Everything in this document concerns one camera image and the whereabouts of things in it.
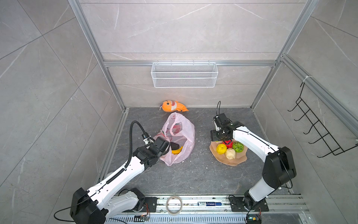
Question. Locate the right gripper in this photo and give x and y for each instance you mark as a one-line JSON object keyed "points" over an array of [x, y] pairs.
{"points": [[214, 136]]}

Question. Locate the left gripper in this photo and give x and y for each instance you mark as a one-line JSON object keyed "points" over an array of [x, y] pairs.
{"points": [[164, 153]]}

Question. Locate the dark avocado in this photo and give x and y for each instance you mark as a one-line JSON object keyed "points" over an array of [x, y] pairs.
{"points": [[174, 146]]}

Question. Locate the red fruit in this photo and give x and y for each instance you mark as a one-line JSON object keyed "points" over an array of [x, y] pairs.
{"points": [[228, 144]]}

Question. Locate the yellow bell pepper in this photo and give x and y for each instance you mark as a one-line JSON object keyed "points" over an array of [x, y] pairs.
{"points": [[221, 149]]}

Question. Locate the green fruit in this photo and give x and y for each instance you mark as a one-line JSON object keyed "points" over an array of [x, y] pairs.
{"points": [[238, 147]]}

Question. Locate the pale round fruit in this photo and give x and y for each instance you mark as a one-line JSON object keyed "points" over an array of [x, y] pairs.
{"points": [[230, 154]]}

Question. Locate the pink plastic bag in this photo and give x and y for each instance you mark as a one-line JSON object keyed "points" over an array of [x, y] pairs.
{"points": [[179, 130]]}

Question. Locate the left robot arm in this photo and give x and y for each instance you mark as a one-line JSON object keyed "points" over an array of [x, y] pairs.
{"points": [[99, 203]]}

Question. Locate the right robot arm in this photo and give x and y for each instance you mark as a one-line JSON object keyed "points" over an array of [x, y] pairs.
{"points": [[279, 167]]}

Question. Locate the banana in bag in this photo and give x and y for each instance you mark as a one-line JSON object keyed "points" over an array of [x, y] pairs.
{"points": [[177, 151]]}

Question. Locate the pink shell-shaped plate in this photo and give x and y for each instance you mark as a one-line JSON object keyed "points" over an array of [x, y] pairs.
{"points": [[240, 157]]}

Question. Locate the orange fish plush toy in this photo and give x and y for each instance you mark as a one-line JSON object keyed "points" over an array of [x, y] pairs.
{"points": [[173, 106]]}

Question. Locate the roll of clear tape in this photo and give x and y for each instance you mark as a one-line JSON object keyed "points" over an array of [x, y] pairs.
{"points": [[174, 205]]}

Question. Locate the blue marker pen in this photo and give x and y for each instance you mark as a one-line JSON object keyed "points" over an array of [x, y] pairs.
{"points": [[207, 204]]}

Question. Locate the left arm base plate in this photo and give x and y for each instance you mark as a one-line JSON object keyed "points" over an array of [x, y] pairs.
{"points": [[146, 204]]}

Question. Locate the white wire mesh basket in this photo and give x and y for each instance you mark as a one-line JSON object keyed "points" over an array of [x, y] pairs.
{"points": [[184, 75]]}

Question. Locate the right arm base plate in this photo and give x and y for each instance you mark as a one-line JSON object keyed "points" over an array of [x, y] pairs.
{"points": [[241, 204]]}

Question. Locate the black wire hook rack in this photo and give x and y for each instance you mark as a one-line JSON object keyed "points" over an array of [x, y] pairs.
{"points": [[334, 148]]}

